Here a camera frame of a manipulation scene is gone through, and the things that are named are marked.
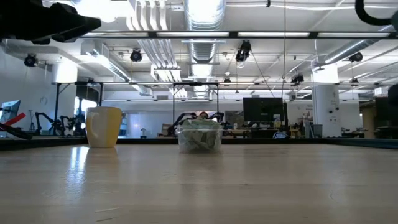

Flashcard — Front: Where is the yellow ceramic mug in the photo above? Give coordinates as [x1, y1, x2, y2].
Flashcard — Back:
[85, 106, 123, 149]

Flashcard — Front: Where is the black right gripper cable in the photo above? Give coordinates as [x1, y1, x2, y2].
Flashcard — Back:
[354, 0, 393, 27]

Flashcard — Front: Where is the clear plastic container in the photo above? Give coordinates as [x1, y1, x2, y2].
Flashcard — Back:
[176, 124, 224, 154]

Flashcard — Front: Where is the silver ceiling air duct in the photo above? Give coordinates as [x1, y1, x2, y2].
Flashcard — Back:
[183, 0, 228, 98]

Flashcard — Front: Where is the white round column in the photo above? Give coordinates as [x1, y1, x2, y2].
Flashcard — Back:
[312, 68, 342, 138]

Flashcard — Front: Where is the dark background cabinet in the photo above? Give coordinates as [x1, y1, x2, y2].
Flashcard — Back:
[374, 96, 398, 139]

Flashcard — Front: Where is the black background workstation frame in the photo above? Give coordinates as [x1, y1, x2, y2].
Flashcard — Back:
[51, 81, 105, 137]
[172, 82, 220, 128]

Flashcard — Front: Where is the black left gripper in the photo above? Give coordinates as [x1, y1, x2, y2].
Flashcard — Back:
[0, 0, 102, 44]

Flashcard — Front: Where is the thin hanging cable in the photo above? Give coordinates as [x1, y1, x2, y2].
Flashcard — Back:
[282, 0, 287, 99]

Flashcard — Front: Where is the black aluminium rig frame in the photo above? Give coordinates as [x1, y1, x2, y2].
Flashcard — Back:
[0, 136, 398, 150]

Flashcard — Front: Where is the black overhead light bar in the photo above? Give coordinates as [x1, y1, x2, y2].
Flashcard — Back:
[77, 30, 398, 40]

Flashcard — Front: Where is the tilted colourful display screen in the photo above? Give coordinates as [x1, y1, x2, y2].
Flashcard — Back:
[0, 100, 21, 124]

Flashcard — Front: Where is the black computer monitor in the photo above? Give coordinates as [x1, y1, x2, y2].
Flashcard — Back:
[243, 97, 289, 123]

